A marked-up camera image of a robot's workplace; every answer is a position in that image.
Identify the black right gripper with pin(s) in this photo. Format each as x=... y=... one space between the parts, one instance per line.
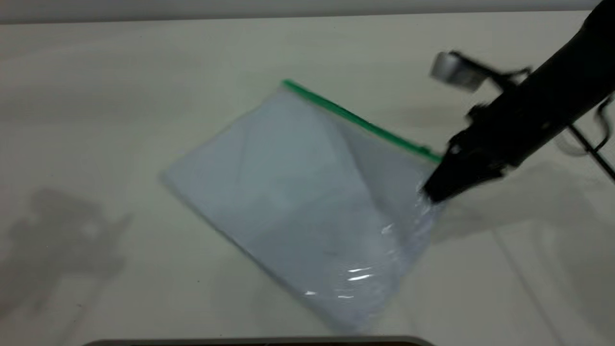
x=509 y=125

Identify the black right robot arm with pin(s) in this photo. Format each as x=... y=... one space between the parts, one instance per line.
x=576 y=62

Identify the green zipper slider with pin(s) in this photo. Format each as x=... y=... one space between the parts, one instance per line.
x=423 y=150

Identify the clear bag with green zipper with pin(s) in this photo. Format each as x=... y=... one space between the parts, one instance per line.
x=384 y=250

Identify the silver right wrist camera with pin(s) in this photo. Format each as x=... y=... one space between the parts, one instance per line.
x=454 y=71

